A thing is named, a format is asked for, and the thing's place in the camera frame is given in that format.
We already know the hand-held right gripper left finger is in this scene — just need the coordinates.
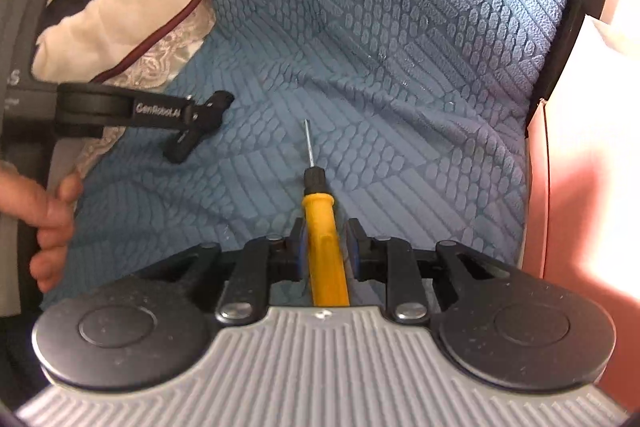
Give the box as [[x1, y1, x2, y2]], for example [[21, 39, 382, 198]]
[[137, 217, 308, 325]]

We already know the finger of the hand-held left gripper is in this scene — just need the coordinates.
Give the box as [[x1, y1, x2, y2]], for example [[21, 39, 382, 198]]
[[192, 91, 236, 134], [125, 91, 202, 164]]

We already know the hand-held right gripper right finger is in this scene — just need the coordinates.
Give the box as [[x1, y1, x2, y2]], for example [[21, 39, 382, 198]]
[[346, 218, 512, 325]]

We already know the yellow handled screwdriver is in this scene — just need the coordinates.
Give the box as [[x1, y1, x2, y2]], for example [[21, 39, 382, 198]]
[[300, 119, 351, 307]]

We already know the pink storage box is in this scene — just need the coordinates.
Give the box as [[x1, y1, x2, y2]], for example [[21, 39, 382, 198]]
[[520, 14, 640, 309]]

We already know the person's left hand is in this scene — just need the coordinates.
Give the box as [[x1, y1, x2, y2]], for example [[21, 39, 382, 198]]
[[0, 169, 84, 294]]

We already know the red black white printed blanket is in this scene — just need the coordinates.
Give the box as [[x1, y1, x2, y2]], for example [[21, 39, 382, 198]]
[[0, 0, 219, 190]]

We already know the blue quilted bed cover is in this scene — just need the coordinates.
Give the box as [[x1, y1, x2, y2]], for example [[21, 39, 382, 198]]
[[40, 0, 587, 309]]

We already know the black bed frame edge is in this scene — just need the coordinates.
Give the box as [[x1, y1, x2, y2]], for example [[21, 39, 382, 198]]
[[522, 0, 622, 138]]

